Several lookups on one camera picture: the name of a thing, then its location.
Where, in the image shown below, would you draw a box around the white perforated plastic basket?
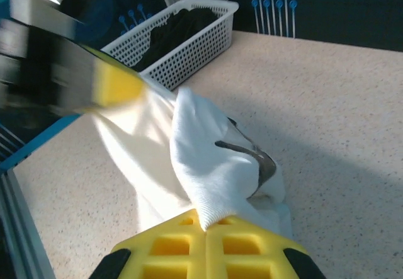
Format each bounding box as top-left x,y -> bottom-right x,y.
99,0 -> 240,91

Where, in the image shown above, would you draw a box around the white t-shirt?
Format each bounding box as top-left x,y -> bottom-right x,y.
91,80 -> 294,241

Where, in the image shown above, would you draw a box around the wide aluminium mounting rail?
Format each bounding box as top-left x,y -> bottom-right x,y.
0,165 -> 59,279

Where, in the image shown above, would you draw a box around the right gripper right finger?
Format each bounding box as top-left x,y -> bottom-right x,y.
206,214 -> 328,279

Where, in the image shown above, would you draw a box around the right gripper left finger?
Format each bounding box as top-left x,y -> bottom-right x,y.
90,208 -> 208,279

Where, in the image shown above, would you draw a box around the black folded clothes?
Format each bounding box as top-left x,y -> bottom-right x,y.
133,5 -> 221,72

